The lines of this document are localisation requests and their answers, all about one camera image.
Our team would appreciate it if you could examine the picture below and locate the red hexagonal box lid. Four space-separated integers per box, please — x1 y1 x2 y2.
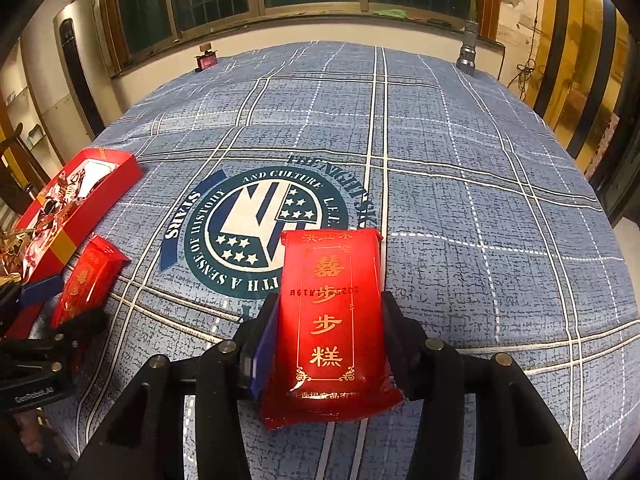
1 148 142 339

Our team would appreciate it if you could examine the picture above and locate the dark wooden chair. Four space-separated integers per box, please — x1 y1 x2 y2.
1 122 50 216

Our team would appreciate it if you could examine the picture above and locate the grey metal flashlight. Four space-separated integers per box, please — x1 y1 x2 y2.
456 21 478 76

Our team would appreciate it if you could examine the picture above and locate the white tower air conditioner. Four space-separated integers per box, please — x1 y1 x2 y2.
53 0 122 140

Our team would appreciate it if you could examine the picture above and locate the long red cake packet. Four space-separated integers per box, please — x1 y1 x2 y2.
260 228 402 429

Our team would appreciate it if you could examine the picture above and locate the red gold candy pile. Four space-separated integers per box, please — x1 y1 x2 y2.
1 159 116 284

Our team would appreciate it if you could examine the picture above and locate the blue plaid tablecloth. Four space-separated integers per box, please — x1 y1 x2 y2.
47 41 639 479

